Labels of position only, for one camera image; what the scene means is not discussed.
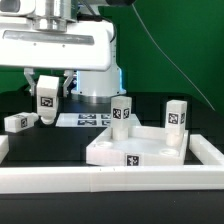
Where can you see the white square tabletop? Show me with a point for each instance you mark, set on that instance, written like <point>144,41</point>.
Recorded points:
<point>145,146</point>

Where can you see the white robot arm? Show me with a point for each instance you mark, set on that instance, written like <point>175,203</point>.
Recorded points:
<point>54,16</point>

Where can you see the white obstacle fence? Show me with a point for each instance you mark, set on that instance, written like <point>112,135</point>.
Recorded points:
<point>98,179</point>

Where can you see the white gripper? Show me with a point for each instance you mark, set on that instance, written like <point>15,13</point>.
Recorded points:
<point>84,46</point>

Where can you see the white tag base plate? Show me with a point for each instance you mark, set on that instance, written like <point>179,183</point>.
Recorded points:
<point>84,120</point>

